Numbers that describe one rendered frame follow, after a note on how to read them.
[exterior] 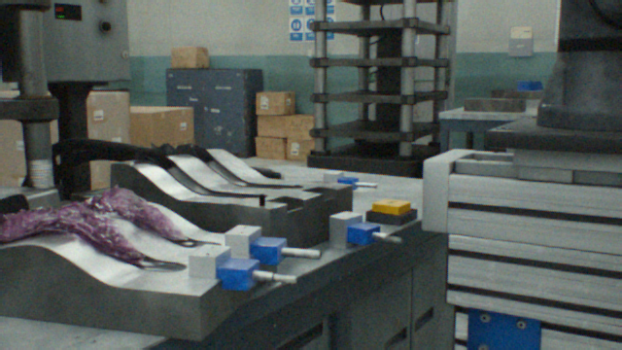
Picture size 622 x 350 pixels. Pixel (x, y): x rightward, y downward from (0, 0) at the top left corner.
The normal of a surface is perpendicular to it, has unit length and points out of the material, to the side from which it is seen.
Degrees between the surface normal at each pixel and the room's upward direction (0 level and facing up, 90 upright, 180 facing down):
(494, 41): 90
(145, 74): 90
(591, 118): 90
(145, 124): 90
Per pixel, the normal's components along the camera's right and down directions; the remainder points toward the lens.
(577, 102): -0.71, -0.18
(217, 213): -0.56, 0.14
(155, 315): -0.29, 0.16
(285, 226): 0.83, 0.10
